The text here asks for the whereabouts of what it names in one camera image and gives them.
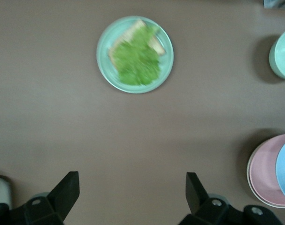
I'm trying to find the toast bread slice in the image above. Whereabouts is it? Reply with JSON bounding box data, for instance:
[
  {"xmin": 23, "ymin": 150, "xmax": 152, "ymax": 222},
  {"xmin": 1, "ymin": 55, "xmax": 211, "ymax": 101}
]
[{"xmin": 108, "ymin": 19, "xmax": 167, "ymax": 68}]

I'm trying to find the mint green plate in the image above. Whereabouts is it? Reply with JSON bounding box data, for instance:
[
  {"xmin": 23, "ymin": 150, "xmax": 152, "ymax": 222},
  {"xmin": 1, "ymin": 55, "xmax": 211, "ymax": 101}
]
[{"xmin": 96, "ymin": 15, "xmax": 175, "ymax": 95}]

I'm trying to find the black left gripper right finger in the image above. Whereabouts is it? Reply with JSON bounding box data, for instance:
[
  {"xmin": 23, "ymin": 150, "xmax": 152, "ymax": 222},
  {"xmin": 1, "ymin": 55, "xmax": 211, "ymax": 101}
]
[{"xmin": 178, "ymin": 172, "xmax": 284, "ymax": 225}]

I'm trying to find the grey metallic object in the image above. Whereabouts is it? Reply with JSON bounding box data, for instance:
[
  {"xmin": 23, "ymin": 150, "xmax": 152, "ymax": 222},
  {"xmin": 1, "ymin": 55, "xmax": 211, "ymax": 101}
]
[{"xmin": 263, "ymin": 0, "xmax": 285, "ymax": 9}]

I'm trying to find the pink plate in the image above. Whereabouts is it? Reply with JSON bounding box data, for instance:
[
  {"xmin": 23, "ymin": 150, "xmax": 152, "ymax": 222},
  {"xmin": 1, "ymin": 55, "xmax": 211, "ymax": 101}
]
[{"xmin": 249, "ymin": 134, "xmax": 285, "ymax": 206}]

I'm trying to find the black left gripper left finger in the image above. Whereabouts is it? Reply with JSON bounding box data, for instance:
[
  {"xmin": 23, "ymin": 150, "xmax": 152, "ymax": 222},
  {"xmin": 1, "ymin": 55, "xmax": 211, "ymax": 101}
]
[{"xmin": 0, "ymin": 171, "xmax": 80, "ymax": 225}]

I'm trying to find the green lettuce leaf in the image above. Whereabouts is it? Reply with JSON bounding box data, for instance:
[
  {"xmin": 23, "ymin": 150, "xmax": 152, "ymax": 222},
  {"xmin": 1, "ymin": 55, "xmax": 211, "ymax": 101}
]
[{"xmin": 112, "ymin": 24, "xmax": 162, "ymax": 86}]

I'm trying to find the mint green cup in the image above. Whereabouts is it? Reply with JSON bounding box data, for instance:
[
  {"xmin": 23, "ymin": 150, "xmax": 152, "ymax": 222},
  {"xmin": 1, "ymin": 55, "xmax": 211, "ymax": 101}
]
[{"xmin": 269, "ymin": 27, "xmax": 285, "ymax": 81}]

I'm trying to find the white rounded object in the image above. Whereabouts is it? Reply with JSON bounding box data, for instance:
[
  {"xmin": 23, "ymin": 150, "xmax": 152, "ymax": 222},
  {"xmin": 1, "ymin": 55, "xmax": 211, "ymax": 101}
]
[{"xmin": 0, "ymin": 175, "xmax": 12, "ymax": 206}]

